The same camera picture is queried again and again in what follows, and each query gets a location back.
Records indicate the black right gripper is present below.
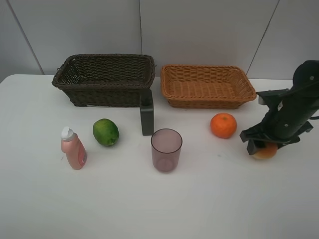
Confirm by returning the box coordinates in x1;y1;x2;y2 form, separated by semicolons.
240;84;319;155

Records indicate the red yellow peach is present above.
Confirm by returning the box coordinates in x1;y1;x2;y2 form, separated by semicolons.
252;143;278;160

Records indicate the orange tangerine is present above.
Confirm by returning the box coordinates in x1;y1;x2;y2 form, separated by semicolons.
210;113;237;138

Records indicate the dark green shampoo bottle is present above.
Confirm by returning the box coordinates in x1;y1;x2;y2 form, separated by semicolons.
139;89;154;136

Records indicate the pink lotion bottle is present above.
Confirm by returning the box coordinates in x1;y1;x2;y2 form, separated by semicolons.
61;126;87;170

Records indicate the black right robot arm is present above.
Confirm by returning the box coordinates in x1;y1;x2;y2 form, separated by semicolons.
240;60;319;155

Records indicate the purple translucent plastic cup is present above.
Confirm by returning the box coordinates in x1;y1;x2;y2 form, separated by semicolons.
151;128;183;173

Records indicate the orange wicker basket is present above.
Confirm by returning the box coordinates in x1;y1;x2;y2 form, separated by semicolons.
160;64;257;110

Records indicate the green lime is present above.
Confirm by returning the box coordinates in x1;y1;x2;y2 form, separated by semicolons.
92;119;120;146

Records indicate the dark brown wicker basket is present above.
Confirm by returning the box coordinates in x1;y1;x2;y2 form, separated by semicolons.
52;54;155;108

